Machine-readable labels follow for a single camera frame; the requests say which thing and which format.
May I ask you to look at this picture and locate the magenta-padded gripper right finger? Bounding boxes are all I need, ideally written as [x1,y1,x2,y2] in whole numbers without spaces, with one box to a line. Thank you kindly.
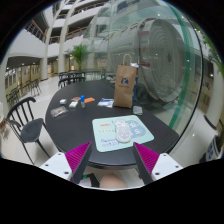
[132,142,184,184]

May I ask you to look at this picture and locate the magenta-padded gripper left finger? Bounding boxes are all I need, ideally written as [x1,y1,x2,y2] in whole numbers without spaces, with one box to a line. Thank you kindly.
[39,141,94,185]

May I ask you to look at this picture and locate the white honeycomb computer mouse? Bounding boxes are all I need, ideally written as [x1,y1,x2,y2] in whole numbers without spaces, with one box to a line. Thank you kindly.
[113,118,133,144]

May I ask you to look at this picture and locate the light green cartoon mouse pad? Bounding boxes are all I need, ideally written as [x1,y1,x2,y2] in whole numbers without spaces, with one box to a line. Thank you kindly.
[91,114,155,153]

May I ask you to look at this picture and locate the person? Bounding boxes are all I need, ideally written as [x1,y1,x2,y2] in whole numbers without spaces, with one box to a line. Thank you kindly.
[99,172,128,191]

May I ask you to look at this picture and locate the dark grey phone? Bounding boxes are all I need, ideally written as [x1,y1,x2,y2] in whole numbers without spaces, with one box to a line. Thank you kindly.
[132,105,144,116]

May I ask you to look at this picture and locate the black slatted chair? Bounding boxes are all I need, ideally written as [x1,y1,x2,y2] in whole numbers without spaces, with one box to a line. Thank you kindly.
[5,96,51,165]

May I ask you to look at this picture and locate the blue and white packet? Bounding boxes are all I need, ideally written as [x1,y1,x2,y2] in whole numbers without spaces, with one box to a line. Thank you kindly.
[97,97,115,109]

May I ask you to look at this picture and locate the brown paper bag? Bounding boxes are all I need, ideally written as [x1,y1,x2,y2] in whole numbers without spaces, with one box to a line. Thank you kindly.
[113,53,138,109]

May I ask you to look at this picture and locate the group of dark chairs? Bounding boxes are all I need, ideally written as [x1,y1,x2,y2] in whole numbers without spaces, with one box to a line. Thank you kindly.
[6,78,43,105]
[58,70,108,89]

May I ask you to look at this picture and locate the large grey round turbine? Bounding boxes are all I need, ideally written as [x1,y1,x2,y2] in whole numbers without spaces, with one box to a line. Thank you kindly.
[133,18,202,104]

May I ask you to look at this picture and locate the green potted palm plant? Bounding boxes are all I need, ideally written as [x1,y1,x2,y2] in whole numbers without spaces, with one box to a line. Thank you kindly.
[64,43,91,71]

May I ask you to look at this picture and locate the green leafy branches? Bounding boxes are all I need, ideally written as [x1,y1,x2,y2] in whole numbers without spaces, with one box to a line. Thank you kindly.
[191,19,224,78]

